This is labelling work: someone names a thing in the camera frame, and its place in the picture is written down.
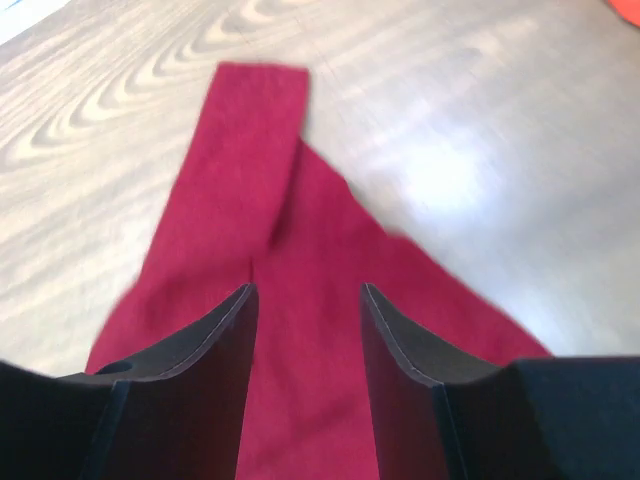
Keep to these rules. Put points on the dark red t shirt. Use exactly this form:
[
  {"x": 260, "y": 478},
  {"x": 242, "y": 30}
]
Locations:
[{"x": 253, "y": 203}]

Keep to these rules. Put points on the folded orange t shirt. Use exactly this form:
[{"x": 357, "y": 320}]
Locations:
[{"x": 628, "y": 10}]

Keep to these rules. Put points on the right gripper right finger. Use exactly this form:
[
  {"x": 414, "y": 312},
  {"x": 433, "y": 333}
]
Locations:
[{"x": 441, "y": 413}]

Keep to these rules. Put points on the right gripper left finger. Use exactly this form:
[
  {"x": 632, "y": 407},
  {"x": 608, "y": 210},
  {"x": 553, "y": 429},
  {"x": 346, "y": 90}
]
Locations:
[{"x": 171, "y": 411}]

